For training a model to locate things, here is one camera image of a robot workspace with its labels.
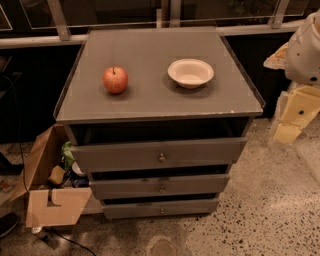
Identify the grey bottom drawer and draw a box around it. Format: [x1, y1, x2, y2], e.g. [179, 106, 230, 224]
[102, 198, 218, 220]

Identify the grey drawer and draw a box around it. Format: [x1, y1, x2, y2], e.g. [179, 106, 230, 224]
[102, 198, 218, 220]
[72, 137, 247, 172]
[90, 174, 230, 200]

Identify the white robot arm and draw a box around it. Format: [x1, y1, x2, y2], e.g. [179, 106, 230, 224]
[263, 10, 320, 144]

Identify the grey drawer cabinet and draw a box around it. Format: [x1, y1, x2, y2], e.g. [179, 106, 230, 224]
[55, 27, 264, 207]

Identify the grey top drawer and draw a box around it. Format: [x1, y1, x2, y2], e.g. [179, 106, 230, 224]
[72, 137, 247, 172]

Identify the grey middle drawer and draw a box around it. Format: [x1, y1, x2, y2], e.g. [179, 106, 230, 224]
[90, 174, 230, 200]

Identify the white bowl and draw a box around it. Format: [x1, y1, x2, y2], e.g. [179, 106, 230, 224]
[167, 59, 214, 89]

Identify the metal railing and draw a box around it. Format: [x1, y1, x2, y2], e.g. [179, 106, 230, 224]
[0, 0, 320, 50]

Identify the red apple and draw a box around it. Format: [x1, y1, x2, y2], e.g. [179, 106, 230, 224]
[103, 66, 128, 94]

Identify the white cup in box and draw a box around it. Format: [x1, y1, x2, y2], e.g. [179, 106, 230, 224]
[72, 162, 86, 177]

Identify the green bag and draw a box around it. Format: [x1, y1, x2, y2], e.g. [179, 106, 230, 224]
[61, 141, 75, 170]

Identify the yellow sponge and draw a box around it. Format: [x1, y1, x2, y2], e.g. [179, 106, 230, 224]
[48, 165, 65, 185]

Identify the cardboard box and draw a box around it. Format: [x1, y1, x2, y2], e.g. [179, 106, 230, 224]
[10, 125, 92, 228]

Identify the black cable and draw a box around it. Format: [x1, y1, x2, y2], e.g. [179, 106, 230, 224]
[3, 74, 98, 256]

